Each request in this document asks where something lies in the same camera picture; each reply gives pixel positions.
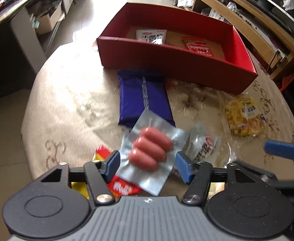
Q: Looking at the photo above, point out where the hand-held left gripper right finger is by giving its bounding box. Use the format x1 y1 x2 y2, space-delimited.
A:
175 151 258 205

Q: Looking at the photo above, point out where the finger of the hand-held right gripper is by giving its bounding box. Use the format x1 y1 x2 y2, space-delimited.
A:
264 141 294 160
233 159 294 190

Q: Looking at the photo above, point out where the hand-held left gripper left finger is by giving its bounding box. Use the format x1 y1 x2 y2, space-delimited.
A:
40 151 121 205

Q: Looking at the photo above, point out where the red and yellow gummy packet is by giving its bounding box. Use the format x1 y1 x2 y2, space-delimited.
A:
70 146 141 201

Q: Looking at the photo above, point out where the white snack packet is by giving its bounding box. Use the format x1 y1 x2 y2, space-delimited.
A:
136 29 167 45
184 127 221 161

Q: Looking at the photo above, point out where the silver sausage packet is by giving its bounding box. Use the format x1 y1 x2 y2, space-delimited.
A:
115 109 189 196

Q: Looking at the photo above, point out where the clear packet of yellow crisps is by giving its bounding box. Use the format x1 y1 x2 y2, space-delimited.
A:
218 93 266 138

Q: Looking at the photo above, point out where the purple snack packet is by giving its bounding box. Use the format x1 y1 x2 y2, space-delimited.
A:
117 69 176 127

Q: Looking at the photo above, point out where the red cardboard box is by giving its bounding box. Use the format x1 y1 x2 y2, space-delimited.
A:
97 2 258 95

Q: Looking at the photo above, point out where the orange bag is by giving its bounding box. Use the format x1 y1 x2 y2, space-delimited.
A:
279 74 294 92

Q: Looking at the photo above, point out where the wooden shelf unit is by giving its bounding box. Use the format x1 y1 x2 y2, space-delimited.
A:
159 0 294 81

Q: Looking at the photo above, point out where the red flat snack packet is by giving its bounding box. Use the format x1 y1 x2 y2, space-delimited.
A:
181 36 214 57

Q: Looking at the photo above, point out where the white flat snack packet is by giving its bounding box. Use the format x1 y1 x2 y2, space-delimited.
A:
136 29 167 45

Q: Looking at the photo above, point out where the grey cabinet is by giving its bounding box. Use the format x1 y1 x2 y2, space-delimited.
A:
10 0 77 67

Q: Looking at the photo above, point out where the brown cardboard box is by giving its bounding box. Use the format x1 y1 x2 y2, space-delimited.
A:
33 4 63 36

